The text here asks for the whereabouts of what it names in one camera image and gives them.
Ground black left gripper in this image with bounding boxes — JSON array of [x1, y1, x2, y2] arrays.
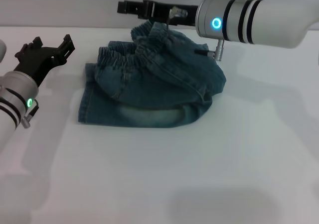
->
[[13, 34, 76, 88]]

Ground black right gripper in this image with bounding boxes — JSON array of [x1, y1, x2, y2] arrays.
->
[[117, 0, 200, 27]]

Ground blue denim shorts with print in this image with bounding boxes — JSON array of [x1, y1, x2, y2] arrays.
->
[[78, 19, 227, 129]]

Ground clear plug network cable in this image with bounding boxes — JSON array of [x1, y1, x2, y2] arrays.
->
[[165, 6, 188, 32]]

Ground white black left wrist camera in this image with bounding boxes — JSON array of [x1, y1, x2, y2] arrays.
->
[[0, 40, 7, 62]]

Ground silver cable connector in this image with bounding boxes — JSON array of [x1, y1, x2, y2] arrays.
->
[[208, 39, 225, 61], [22, 114, 34, 129]]

